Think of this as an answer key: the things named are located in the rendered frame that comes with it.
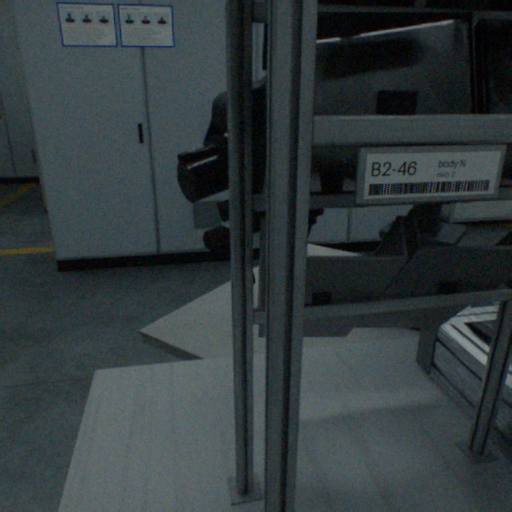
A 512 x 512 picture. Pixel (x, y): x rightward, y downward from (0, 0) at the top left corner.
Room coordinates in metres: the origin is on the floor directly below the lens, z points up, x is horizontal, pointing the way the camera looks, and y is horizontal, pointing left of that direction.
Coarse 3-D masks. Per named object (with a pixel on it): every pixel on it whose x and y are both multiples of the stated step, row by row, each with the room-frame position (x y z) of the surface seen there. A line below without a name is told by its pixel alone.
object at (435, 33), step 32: (320, 32) 0.31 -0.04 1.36; (352, 32) 0.31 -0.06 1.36; (384, 32) 0.31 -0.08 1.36; (416, 32) 0.31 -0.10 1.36; (448, 32) 0.31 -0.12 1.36; (320, 64) 0.30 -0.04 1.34; (352, 64) 0.30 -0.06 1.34; (384, 64) 0.30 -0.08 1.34; (416, 64) 0.30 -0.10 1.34; (448, 64) 0.30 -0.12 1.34; (320, 96) 0.29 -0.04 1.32; (352, 96) 0.29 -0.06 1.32; (448, 96) 0.29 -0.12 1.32; (320, 160) 0.36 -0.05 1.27; (352, 160) 0.36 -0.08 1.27
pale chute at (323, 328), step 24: (264, 216) 0.39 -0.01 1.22; (264, 240) 0.37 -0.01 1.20; (384, 240) 0.42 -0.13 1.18; (264, 264) 0.37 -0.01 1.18; (312, 264) 0.37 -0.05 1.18; (336, 264) 0.37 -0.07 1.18; (360, 264) 0.37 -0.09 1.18; (384, 264) 0.37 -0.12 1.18; (264, 288) 0.41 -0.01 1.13; (312, 288) 0.41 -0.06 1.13; (336, 288) 0.41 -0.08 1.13; (360, 288) 0.41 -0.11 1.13; (384, 288) 0.41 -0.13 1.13; (264, 336) 0.55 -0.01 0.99; (312, 336) 0.55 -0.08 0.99; (336, 336) 0.56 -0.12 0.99
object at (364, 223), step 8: (352, 208) 3.60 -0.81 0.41; (360, 208) 3.61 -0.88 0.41; (368, 208) 3.62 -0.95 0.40; (376, 208) 3.64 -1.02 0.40; (384, 208) 3.65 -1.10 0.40; (392, 208) 3.66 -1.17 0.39; (400, 208) 3.68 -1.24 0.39; (408, 208) 3.69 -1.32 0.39; (352, 216) 3.60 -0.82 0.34; (360, 216) 3.61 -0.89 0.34; (368, 216) 3.62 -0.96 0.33; (376, 216) 3.64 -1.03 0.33; (384, 216) 3.65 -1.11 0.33; (392, 216) 3.66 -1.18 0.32; (352, 224) 3.60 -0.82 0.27; (360, 224) 3.61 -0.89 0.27; (368, 224) 3.62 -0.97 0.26; (376, 224) 3.64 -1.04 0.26; (384, 224) 3.65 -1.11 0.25; (352, 232) 3.60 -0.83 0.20; (360, 232) 3.61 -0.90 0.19; (368, 232) 3.63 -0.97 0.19; (376, 232) 3.64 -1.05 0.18; (352, 240) 3.61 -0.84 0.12; (360, 240) 3.63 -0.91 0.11; (368, 240) 3.65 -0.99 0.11; (376, 240) 3.67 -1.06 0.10; (352, 248) 3.63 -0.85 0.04; (360, 248) 3.65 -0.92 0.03; (368, 248) 3.66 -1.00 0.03; (376, 248) 3.68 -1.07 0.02
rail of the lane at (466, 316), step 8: (464, 312) 0.69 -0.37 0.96; (472, 312) 0.68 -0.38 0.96; (480, 312) 0.69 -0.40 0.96; (488, 312) 0.69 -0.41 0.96; (496, 312) 0.69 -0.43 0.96; (456, 320) 0.66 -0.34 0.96; (464, 320) 0.66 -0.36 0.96; (472, 320) 0.66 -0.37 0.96; (480, 320) 0.66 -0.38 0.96; (424, 328) 0.67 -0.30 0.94; (432, 328) 0.65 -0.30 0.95; (424, 336) 0.67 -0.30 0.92; (432, 336) 0.65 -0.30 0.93; (424, 344) 0.66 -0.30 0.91; (432, 344) 0.64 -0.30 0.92; (424, 352) 0.66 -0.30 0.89; (432, 352) 0.64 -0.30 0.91; (416, 360) 0.68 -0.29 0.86; (424, 360) 0.66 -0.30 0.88; (424, 368) 0.65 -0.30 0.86
